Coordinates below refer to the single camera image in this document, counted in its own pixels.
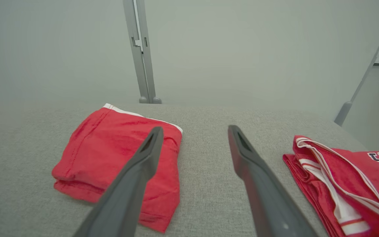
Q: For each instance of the red shirt with white sleeves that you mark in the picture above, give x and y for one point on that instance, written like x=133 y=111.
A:
x=357 y=174

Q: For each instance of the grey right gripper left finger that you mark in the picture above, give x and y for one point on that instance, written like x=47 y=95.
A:
x=127 y=191

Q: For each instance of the pale frosted partition panel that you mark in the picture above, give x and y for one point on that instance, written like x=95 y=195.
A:
x=44 y=49
x=258 y=49

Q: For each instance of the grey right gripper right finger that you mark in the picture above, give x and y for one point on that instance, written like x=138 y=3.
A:
x=268 y=197

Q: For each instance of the grey partition leg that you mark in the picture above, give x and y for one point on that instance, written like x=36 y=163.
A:
x=342 y=113

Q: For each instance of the red garment with white band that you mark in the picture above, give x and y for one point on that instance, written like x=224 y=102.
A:
x=104 y=148

